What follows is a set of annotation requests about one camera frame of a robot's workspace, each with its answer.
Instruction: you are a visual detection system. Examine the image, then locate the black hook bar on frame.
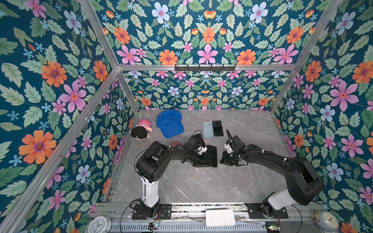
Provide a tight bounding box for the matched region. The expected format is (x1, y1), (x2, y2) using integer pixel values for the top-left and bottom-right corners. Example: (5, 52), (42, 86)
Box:
(174, 64), (236, 72)

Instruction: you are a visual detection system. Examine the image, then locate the cream alarm clock right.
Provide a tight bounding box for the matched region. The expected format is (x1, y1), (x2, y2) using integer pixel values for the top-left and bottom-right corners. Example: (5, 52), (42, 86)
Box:
(311, 207), (340, 233)

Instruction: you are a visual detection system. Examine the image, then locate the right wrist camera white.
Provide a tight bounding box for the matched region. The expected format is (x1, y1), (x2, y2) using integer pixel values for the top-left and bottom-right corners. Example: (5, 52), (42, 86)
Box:
(224, 143), (234, 154)

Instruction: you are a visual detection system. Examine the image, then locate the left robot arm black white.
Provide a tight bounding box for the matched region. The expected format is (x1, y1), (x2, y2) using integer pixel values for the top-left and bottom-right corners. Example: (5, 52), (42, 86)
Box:
(133, 134), (218, 219)

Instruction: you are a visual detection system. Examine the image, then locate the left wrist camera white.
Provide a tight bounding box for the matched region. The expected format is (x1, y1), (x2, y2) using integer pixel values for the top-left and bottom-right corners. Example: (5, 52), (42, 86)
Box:
(197, 144), (207, 155)

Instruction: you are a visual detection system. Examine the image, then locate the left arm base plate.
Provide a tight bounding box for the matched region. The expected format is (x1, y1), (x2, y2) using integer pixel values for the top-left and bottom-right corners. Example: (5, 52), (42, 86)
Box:
(132, 204), (172, 220)

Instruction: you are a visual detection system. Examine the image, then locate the pink phone case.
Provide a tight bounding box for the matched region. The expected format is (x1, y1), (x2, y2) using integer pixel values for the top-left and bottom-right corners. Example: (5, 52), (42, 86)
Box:
(171, 141), (182, 148)

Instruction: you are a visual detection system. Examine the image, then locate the blue baseball cap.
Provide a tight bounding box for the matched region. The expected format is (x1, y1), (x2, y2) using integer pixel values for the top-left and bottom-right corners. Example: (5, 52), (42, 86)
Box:
(156, 110), (185, 138)

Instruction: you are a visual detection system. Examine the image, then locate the white box on rail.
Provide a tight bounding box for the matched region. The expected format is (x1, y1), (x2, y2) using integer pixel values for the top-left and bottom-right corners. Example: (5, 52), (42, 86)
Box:
(205, 209), (236, 227)

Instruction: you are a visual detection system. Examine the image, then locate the light blue phone case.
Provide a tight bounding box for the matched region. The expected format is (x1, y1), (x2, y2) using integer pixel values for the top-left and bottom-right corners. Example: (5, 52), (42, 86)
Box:
(203, 121), (214, 138)

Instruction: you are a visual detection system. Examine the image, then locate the white round clock left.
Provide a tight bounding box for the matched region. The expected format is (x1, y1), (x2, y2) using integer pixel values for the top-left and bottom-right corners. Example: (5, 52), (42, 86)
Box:
(88, 216), (112, 233)

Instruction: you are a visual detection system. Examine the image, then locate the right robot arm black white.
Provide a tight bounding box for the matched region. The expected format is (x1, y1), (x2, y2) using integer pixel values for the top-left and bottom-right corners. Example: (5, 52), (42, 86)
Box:
(220, 136), (324, 218)

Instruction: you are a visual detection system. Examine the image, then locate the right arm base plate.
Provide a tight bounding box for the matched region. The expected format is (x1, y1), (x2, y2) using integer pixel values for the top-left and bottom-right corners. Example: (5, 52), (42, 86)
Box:
(244, 203), (288, 219)

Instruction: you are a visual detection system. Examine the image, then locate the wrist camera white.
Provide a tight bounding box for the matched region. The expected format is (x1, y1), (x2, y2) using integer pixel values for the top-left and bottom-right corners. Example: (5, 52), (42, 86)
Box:
(197, 144), (207, 155)
(224, 143), (234, 154)

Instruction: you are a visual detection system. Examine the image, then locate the black phone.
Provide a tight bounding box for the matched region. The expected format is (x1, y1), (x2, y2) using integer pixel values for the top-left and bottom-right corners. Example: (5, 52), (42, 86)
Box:
(212, 120), (224, 137)
(206, 145), (218, 168)

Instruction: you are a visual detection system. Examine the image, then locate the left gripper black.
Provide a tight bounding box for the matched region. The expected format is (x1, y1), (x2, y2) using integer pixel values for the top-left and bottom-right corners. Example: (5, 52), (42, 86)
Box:
(190, 151), (213, 168)

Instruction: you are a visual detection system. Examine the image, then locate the plush doll pink hat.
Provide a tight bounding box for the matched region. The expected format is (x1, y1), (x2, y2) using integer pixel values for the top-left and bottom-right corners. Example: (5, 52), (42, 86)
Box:
(130, 119), (153, 140)

